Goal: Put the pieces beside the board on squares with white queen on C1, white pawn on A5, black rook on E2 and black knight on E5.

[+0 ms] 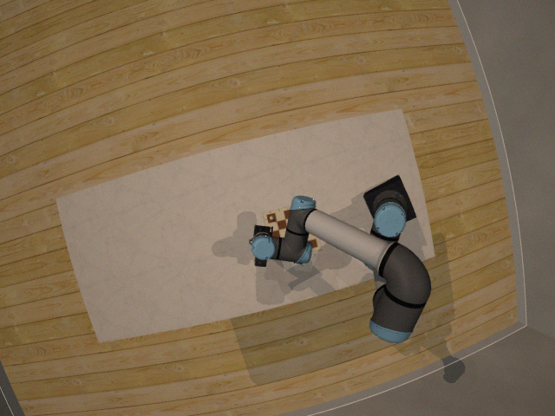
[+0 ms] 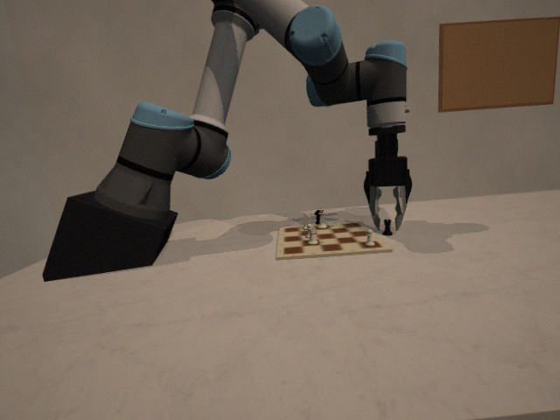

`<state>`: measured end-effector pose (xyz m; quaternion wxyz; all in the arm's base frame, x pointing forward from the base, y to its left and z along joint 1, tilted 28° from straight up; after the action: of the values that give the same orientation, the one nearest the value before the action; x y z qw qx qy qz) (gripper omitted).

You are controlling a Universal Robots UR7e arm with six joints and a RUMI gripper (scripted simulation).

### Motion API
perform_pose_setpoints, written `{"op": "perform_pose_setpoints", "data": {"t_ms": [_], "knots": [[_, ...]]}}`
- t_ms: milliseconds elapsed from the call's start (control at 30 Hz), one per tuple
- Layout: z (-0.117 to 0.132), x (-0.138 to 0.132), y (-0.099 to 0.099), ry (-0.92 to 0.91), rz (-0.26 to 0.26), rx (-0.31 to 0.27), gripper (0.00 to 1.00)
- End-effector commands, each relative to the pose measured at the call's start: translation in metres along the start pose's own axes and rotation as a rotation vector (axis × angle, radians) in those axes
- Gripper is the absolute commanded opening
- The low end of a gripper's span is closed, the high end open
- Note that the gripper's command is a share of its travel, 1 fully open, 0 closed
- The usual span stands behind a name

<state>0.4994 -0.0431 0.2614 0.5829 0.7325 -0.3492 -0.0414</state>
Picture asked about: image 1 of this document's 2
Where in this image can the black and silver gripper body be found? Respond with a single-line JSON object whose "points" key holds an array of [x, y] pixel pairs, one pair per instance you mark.
{"points": [[258, 229]]}

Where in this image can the brown and cream chessboard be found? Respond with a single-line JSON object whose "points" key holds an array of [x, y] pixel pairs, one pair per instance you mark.
{"points": [[279, 224]]}

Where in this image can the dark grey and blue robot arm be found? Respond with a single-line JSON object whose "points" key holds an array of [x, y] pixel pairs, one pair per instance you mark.
{"points": [[401, 272]]}

